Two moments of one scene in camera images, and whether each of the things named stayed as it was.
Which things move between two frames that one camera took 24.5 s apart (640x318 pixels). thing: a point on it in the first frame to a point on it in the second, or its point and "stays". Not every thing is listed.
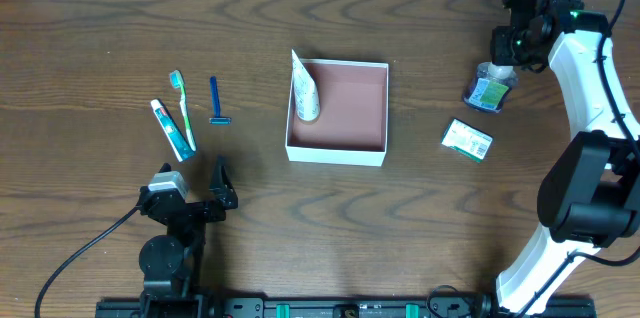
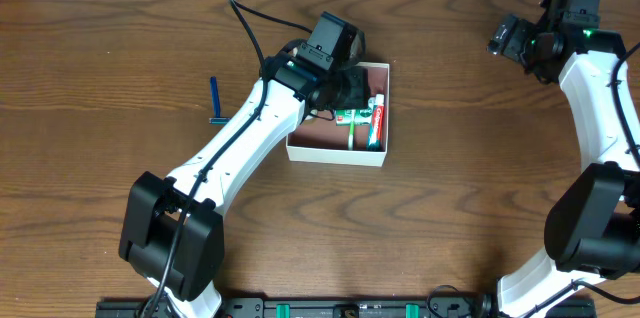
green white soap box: [467, 140] to [362, 117]
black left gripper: [189, 208] to [353, 87]
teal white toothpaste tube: [174, 134] to [376, 136]
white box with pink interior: [352, 125] stays
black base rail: [338, 306] stays
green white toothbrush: [177, 80] to [352, 130]
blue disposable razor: [217, 119] stays
